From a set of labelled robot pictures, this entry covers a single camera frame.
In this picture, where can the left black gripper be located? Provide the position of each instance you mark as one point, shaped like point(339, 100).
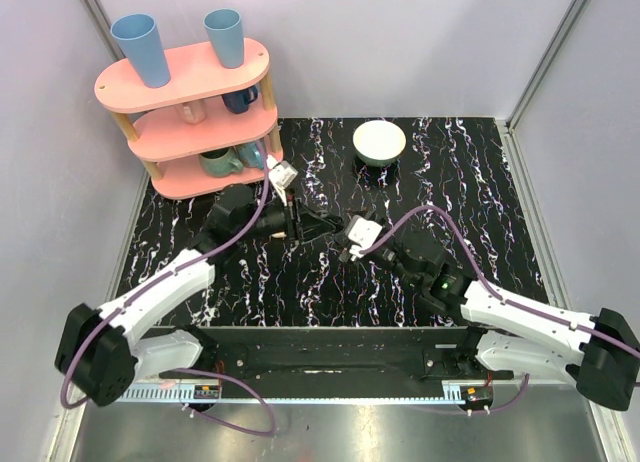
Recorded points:
point(293, 223)

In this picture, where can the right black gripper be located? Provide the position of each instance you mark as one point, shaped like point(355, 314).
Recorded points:
point(345, 252)

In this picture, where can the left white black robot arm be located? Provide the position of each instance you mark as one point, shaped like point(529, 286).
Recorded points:
point(103, 351)

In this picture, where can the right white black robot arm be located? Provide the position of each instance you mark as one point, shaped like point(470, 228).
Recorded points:
point(596, 354)

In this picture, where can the light blue butterfly mug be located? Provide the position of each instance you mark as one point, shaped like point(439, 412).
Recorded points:
point(250, 155)

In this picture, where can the cream white bowl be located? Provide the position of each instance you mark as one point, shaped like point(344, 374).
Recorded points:
point(379, 143)

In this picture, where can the green glazed mug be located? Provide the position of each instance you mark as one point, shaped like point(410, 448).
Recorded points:
point(221, 162)

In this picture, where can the black marble pattern mat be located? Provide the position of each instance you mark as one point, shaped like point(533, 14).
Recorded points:
point(452, 183)

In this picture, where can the pink three-tier shelf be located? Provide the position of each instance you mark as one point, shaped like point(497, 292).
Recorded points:
point(168, 147)

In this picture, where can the dark blue mug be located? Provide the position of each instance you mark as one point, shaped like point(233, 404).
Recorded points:
point(238, 102)

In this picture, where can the pink mug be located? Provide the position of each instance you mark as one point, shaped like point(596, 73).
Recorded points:
point(193, 112)

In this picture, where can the right light blue tumbler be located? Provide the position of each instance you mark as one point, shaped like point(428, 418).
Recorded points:
point(225, 33)

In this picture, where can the light blue tumbler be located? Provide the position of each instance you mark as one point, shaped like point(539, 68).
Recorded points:
point(138, 37)
point(225, 33)

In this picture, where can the left light blue tumbler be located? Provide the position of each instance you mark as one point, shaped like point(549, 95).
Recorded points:
point(138, 37)

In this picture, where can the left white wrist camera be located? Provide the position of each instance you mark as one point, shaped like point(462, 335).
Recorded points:
point(281, 175)

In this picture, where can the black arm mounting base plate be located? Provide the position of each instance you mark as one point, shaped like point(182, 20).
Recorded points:
point(424, 353)

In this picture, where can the slotted white cable duct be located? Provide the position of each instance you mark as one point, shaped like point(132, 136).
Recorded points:
point(193, 392)

